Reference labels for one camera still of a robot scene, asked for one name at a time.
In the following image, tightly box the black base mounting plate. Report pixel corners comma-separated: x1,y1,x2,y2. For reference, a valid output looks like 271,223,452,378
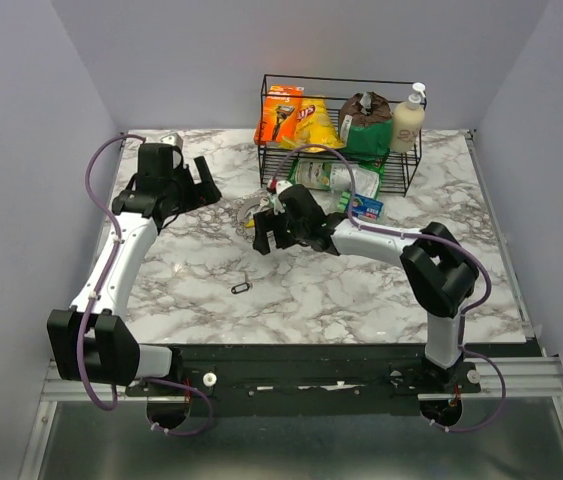
125,343,482,419

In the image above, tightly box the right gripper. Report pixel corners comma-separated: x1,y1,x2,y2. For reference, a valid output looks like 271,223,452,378
253,206,308,254

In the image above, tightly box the aluminium rail frame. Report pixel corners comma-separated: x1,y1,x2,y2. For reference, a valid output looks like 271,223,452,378
24,129,563,479

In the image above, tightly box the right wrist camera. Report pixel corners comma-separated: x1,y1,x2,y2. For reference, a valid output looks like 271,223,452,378
267,179,293,214

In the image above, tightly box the blue green sponge pack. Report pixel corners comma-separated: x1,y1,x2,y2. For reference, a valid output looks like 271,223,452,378
337,191,384,222

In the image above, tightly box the black key tag with key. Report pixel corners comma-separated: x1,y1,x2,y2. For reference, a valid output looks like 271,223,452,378
230,273,252,295

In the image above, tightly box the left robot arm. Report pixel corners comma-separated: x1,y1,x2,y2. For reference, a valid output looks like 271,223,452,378
47,143,221,395

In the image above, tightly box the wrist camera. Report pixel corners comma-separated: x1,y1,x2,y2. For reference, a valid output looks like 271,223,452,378
267,179,293,214
158,131,183,150

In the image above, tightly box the orange razor box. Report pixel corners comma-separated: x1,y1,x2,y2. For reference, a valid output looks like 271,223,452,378
254,85,304,146

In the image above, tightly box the brown and green bag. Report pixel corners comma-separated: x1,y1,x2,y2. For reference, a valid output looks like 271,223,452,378
338,91,392,161

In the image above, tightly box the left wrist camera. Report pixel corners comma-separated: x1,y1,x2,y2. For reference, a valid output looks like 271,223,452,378
158,131,183,150

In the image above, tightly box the yellow chips bag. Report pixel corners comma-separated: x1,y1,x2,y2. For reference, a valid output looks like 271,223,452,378
279,97,345,153

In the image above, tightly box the black wire rack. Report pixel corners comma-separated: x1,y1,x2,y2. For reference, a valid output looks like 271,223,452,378
257,73,422,196

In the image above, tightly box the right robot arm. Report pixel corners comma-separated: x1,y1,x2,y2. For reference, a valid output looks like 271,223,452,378
253,182,479,392

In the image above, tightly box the green white snack bag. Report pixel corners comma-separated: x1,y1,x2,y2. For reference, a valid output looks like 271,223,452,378
289,160,384,198

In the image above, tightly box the cream lotion pump bottle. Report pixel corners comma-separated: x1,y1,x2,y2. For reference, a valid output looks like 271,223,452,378
389,82,426,154

